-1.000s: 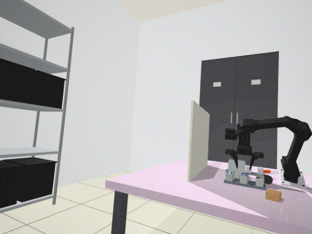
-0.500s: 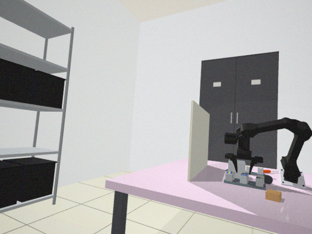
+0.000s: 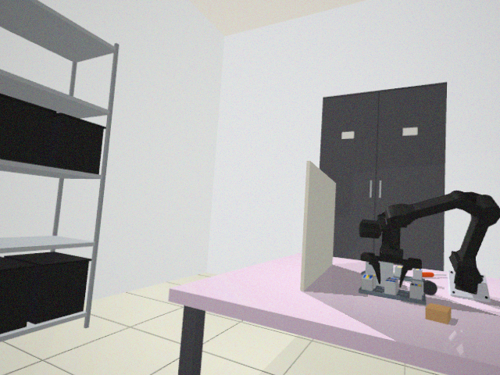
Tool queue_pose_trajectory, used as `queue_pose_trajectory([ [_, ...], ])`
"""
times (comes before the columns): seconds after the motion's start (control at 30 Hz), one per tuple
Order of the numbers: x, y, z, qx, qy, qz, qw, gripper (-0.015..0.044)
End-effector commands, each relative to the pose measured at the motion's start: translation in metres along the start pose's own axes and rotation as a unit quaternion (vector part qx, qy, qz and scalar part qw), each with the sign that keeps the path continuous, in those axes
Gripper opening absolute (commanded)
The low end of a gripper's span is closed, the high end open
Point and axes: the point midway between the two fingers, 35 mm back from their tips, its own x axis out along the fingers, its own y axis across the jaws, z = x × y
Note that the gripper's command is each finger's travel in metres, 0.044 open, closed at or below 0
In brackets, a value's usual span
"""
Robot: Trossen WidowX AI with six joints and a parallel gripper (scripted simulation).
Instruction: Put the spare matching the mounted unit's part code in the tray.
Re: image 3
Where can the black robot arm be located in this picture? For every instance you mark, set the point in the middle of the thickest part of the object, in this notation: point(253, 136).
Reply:
point(483, 210)

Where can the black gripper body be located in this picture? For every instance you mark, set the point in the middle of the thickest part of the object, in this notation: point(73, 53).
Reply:
point(374, 259)

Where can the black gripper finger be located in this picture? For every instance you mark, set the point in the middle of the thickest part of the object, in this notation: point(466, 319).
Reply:
point(404, 271)
point(377, 270)

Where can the tan rectangular block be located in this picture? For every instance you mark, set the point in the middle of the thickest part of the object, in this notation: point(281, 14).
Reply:
point(438, 313)

